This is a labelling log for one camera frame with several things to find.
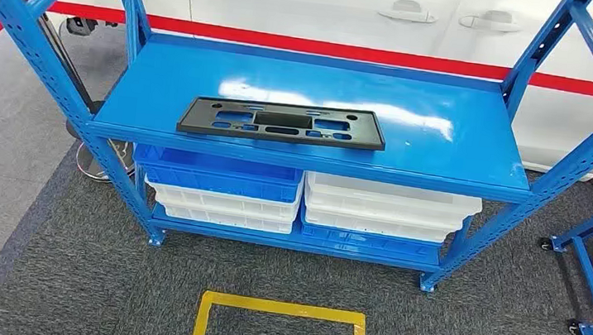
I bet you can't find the white car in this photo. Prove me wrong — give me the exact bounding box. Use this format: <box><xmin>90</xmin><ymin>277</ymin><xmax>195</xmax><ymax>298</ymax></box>
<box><xmin>0</xmin><ymin>0</ymin><xmax>593</xmax><ymax>182</ymax></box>

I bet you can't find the white car door handle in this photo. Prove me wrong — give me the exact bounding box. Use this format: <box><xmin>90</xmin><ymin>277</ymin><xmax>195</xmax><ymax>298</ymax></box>
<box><xmin>376</xmin><ymin>0</ymin><xmax>440</xmax><ymax>26</ymax></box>
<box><xmin>457</xmin><ymin>6</ymin><xmax>525</xmax><ymax>36</ymax></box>

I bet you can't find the black plastic frame part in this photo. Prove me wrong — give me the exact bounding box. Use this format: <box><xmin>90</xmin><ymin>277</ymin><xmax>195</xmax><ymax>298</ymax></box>
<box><xmin>175</xmin><ymin>91</ymin><xmax>390</xmax><ymax>154</ymax></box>

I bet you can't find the blue metal shelf rack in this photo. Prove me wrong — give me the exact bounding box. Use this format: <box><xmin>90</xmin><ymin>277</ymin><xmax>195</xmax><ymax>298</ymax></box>
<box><xmin>0</xmin><ymin>0</ymin><xmax>593</xmax><ymax>312</ymax></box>

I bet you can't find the blue wheeled cart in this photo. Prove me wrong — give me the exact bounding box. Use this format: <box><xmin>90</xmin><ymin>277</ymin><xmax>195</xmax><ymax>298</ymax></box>
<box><xmin>529</xmin><ymin>181</ymin><xmax>593</xmax><ymax>335</ymax></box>

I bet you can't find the white plastic bin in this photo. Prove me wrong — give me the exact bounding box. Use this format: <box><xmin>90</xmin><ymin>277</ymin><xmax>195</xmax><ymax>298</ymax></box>
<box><xmin>303</xmin><ymin>189</ymin><xmax>467</xmax><ymax>232</ymax></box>
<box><xmin>304</xmin><ymin>171</ymin><xmax>485</xmax><ymax>218</ymax></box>
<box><xmin>161</xmin><ymin>203</ymin><xmax>295</xmax><ymax>236</ymax></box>
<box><xmin>303</xmin><ymin>207</ymin><xmax>451</xmax><ymax>245</ymax></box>
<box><xmin>142</xmin><ymin>175</ymin><xmax>303</xmax><ymax>224</ymax></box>

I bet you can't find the chrome round stand base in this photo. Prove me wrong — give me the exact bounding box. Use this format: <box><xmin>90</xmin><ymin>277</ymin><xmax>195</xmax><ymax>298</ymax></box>
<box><xmin>73</xmin><ymin>135</ymin><xmax>140</xmax><ymax>187</ymax></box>

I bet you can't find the yellow tape floor square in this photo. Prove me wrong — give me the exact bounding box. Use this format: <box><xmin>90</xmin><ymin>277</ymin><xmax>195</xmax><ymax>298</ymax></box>
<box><xmin>189</xmin><ymin>289</ymin><xmax>372</xmax><ymax>335</ymax></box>

